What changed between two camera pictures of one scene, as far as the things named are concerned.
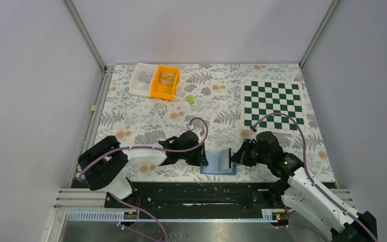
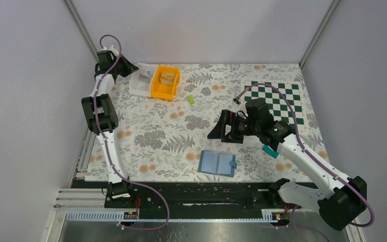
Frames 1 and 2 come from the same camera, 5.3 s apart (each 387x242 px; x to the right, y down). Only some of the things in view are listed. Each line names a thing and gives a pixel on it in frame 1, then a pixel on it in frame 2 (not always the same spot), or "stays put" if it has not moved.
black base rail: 242,196 stays put
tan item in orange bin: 167,78 stays put
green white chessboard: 260,98 stays put
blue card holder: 213,167 stays put
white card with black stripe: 227,159 → 144,82
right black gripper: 242,157 → 228,117
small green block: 191,100 stays put
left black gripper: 200,159 → 129,67
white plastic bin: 140,82 stays put
